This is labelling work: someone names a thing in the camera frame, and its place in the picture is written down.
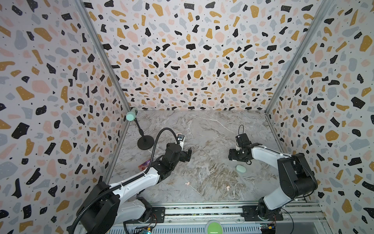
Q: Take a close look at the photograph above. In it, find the microphone on black stand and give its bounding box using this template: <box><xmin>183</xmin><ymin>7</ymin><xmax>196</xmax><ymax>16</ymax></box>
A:
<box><xmin>126</xmin><ymin>107</ymin><xmax>154</xmax><ymax>150</ymax></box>

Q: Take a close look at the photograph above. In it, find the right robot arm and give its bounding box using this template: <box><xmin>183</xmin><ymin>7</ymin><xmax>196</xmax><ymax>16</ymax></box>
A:
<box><xmin>228</xmin><ymin>133</ymin><xmax>318</xmax><ymax>218</ymax></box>

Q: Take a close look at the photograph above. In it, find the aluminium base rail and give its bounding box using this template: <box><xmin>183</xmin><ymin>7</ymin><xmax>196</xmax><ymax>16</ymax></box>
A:
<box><xmin>107</xmin><ymin>201</ymin><xmax>332</xmax><ymax>234</ymax></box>

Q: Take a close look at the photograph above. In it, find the mint green charging case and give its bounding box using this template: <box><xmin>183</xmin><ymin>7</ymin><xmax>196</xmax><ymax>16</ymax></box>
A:
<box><xmin>236</xmin><ymin>165</ymin><xmax>246</xmax><ymax>174</ymax></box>

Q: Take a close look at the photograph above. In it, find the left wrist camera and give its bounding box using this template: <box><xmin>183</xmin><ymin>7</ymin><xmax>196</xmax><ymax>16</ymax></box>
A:
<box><xmin>177</xmin><ymin>133</ymin><xmax>185</xmax><ymax>150</ymax></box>

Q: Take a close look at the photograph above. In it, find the black corrugated cable conduit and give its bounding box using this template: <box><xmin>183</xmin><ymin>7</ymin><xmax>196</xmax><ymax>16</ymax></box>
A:
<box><xmin>68</xmin><ymin>127</ymin><xmax>179</xmax><ymax>234</ymax></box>

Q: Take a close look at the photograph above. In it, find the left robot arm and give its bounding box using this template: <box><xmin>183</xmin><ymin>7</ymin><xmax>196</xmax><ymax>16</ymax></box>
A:
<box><xmin>68</xmin><ymin>143</ymin><xmax>192</xmax><ymax>234</ymax></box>

